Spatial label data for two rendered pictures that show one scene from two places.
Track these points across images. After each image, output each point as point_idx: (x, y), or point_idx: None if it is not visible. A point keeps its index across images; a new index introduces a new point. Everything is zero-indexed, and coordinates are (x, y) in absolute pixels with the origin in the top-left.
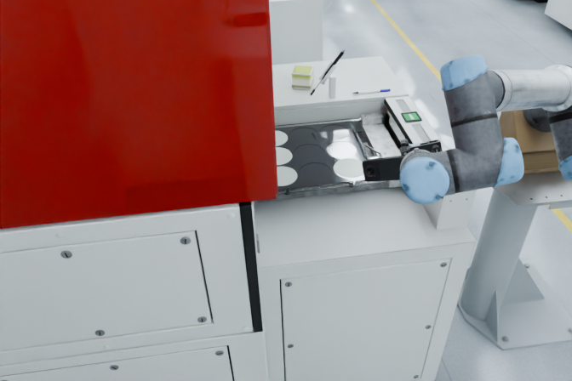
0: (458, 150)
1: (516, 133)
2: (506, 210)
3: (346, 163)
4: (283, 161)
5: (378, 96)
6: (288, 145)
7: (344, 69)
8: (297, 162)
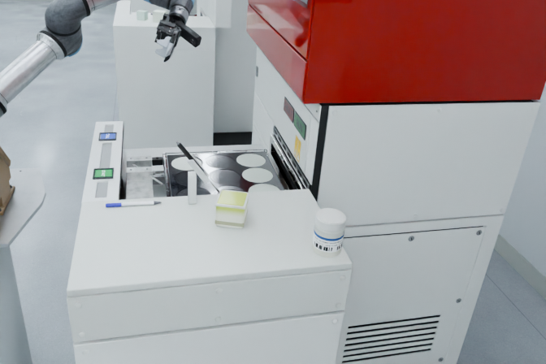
0: None
1: (5, 153)
2: None
3: (188, 166)
4: (249, 171)
5: (127, 199)
6: (247, 184)
7: (157, 253)
8: (236, 169)
